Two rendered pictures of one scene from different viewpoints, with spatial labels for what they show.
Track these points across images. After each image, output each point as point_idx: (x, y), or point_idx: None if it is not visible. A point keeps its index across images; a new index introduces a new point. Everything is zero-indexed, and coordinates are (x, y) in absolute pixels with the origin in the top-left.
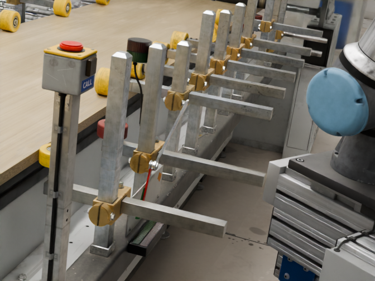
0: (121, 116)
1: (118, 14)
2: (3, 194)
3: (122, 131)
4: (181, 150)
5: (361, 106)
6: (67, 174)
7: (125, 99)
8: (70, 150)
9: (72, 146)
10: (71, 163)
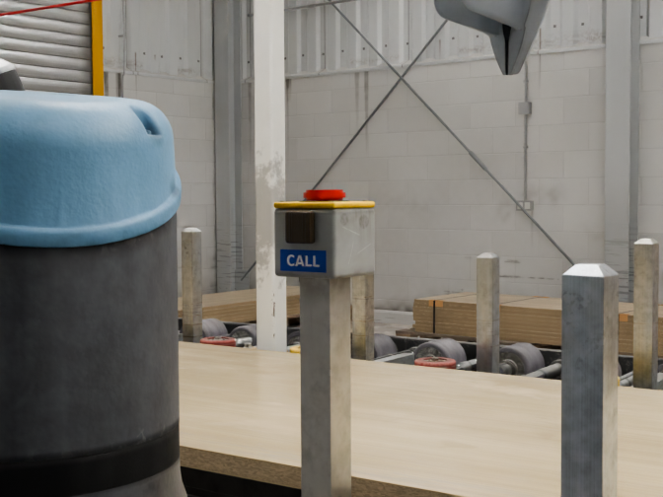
0: (563, 432)
1: None
2: None
3: (584, 483)
4: None
5: None
6: (305, 439)
7: (580, 390)
8: (308, 392)
9: (313, 387)
10: (316, 422)
